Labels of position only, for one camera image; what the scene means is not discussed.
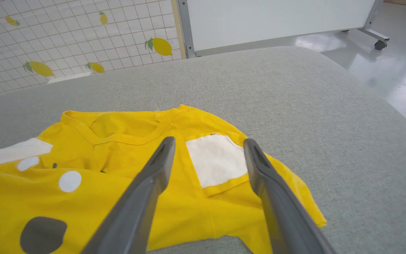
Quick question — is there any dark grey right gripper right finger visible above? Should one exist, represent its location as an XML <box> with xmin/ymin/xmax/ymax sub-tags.
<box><xmin>244</xmin><ymin>138</ymin><xmax>336</xmax><ymax>254</ymax></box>

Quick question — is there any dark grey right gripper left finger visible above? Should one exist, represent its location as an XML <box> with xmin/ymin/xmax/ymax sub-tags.
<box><xmin>81</xmin><ymin>137</ymin><xmax>176</xmax><ymax>254</ymax></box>

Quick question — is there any yellow cartoon face t-shirt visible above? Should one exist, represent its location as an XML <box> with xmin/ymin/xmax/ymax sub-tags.
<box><xmin>0</xmin><ymin>104</ymin><xmax>327</xmax><ymax>254</ymax></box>

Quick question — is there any lemon print tiled panel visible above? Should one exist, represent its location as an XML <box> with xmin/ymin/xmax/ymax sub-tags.
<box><xmin>0</xmin><ymin>0</ymin><xmax>186</xmax><ymax>98</ymax></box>

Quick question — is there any white board partition grey frame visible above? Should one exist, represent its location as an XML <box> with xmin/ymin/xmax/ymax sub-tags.
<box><xmin>177</xmin><ymin>0</ymin><xmax>390</xmax><ymax>59</ymax></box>

